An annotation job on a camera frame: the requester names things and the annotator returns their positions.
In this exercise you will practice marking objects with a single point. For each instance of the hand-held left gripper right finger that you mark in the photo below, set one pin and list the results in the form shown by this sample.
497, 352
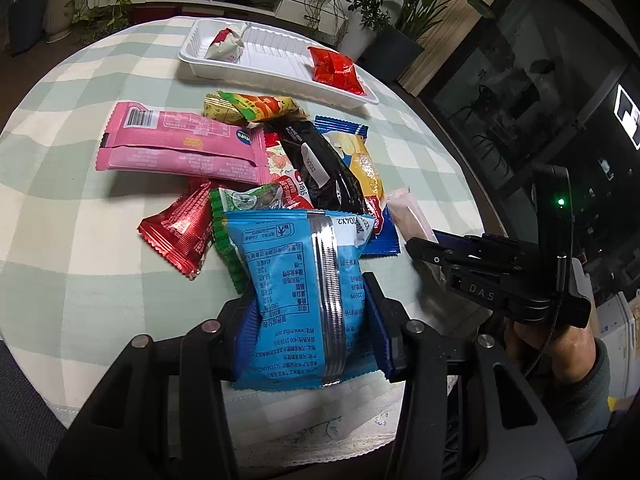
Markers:
378, 327

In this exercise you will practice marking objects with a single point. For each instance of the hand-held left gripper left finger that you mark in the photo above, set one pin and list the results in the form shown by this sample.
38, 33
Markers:
247, 322

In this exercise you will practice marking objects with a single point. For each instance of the blue yellow snack packet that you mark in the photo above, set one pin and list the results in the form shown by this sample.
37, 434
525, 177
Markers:
365, 170

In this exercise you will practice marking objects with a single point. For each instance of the tall white plant pot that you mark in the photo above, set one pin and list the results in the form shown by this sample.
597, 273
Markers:
357, 40

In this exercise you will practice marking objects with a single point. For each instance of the dark grey chair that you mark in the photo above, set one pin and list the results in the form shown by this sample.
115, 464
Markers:
25, 420

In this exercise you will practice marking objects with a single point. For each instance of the dark grey plant pot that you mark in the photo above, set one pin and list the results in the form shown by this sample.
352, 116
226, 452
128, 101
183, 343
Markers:
395, 55

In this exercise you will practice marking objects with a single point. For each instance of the dark blue plant pot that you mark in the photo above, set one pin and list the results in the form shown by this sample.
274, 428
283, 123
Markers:
27, 25

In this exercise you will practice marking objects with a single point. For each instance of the dark glass sliding door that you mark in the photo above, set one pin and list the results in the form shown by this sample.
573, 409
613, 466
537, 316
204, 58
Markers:
525, 100

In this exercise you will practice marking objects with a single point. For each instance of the person's right hand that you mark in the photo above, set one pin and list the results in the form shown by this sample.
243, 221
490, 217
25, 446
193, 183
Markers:
565, 345

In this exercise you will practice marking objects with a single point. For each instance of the red storage box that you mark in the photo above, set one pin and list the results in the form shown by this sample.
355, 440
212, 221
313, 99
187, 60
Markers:
152, 14

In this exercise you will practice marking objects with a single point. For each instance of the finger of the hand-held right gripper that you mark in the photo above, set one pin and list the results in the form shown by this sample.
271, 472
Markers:
452, 240
470, 287

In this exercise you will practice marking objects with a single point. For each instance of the green peanut packet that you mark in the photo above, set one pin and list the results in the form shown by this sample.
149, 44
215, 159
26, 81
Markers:
240, 202

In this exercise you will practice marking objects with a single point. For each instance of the round white plant pot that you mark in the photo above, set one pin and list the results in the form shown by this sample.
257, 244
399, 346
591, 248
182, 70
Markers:
62, 15

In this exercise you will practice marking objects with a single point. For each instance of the green white checked tablecloth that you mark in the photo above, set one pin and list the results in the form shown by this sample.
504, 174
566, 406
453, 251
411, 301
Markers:
100, 285

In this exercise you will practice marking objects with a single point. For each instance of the white plastic tray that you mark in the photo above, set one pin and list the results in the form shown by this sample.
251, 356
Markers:
280, 55

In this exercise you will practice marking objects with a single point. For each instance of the bright red snack packet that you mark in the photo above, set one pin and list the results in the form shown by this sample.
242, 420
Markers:
335, 70

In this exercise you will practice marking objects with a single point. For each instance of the clear pinkish snack packet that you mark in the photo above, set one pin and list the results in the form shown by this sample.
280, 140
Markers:
410, 215

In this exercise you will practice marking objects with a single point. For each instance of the light blue snack packet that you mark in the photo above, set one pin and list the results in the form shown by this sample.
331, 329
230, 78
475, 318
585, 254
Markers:
290, 285

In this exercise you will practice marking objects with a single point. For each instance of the white red snack packet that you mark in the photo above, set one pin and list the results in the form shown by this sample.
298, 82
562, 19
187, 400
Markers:
225, 47

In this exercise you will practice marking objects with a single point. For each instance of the orange green snack packet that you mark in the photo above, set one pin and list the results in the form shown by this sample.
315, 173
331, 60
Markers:
260, 105

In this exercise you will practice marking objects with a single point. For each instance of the wooden slat panel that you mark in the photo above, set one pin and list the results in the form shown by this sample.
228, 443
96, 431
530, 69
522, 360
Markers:
460, 25

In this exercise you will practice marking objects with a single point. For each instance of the blue red cookie packet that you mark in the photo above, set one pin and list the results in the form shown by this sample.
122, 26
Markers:
385, 235

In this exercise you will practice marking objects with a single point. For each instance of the dark red snack packet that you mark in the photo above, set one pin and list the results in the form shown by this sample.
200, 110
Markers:
180, 230

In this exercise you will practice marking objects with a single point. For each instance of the person's right forearm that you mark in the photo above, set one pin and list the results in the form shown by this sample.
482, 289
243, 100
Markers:
585, 400

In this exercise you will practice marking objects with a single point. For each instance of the black snack packet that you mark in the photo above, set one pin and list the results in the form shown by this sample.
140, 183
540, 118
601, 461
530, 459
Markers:
320, 170

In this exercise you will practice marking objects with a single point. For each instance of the white box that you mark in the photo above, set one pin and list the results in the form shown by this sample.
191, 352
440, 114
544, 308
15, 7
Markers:
620, 340

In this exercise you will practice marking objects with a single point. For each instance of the dark green bushy plant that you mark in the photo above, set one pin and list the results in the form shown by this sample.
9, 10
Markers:
370, 7

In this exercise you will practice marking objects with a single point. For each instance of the pink snack packet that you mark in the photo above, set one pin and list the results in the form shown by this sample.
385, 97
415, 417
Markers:
175, 140

